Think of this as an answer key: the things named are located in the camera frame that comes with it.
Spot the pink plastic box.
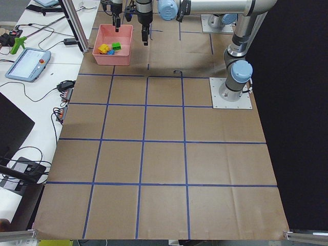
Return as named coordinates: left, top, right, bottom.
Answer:
left=92, top=24, right=133, bottom=66

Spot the green toy block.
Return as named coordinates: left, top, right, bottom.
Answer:
left=111, top=42, right=122, bottom=51

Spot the grey teach pendant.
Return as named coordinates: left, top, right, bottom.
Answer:
left=5, top=48, right=51, bottom=83

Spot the metal reacher grabber tool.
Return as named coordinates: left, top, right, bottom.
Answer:
left=9, top=16, right=73, bottom=55

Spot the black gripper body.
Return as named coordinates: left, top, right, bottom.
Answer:
left=125, top=0, right=153, bottom=25
left=100, top=0, right=122, bottom=14

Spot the brown paper table cover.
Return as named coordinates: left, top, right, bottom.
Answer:
left=33, top=14, right=289, bottom=240

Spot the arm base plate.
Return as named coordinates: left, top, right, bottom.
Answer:
left=201, top=13, right=238, bottom=34
left=209, top=77, right=253, bottom=110

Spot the yellow toy block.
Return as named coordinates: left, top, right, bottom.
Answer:
left=98, top=44, right=111, bottom=54

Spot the grey usb hub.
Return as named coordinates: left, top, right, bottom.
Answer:
left=56, top=106, right=68, bottom=123
left=60, top=88, right=73, bottom=103

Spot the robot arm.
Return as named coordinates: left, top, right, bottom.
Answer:
left=100, top=1, right=238, bottom=34
left=125, top=1, right=275, bottom=80

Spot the black power adapter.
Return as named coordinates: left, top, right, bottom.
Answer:
left=63, top=38, right=77, bottom=46

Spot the black monitor stand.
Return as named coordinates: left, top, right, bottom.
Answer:
left=1, top=157, right=46, bottom=195

